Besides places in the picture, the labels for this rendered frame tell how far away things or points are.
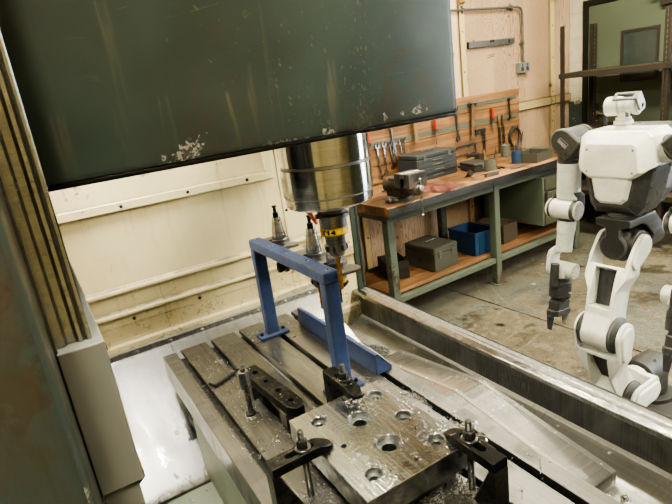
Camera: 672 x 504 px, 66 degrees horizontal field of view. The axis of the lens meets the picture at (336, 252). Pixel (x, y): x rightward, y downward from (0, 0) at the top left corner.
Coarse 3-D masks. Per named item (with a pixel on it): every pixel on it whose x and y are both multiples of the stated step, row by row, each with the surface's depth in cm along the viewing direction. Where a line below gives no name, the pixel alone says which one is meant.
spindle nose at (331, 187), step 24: (312, 144) 82; (336, 144) 83; (360, 144) 85; (288, 168) 86; (312, 168) 84; (336, 168) 84; (360, 168) 86; (288, 192) 88; (312, 192) 85; (336, 192) 85; (360, 192) 87
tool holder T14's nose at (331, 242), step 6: (330, 240) 94; (336, 240) 93; (342, 240) 94; (324, 246) 96; (330, 246) 94; (336, 246) 94; (342, 246) 94; (330, 252) 94; (336, 252) 94; (342, 252) 94
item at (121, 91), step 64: (0, 0) 54; (64, 0) 56; (128, 0) 60; (192, 0) 63; (256, 0) 67; (320, 0) 72; (384, 0) 77; (448, 0) 83; (64, 64) 58; (128, 64) 61; (192, 64) 65; (256, 64) 69; (320, 64) 74; (384, 64) 79; (448, 64) 85; (64, 128) 59; (128, 128) 62; (192, 128) 66; (256, 128) 70; (320, 128) 75; (384, 128) 82
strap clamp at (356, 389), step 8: (328, 368) 123; (336, 368) 123; (344, 368) 116; (328, 376) 120; (336, 376) 121; (344, 376) 116; (328, 384) 122; (336, 384) 118; (352, 384) 115; (328, 392) 123; (336, 392) 123; (344, 392) 115; (352, 392) 114; (360, 392) 114; (328, 400) 124
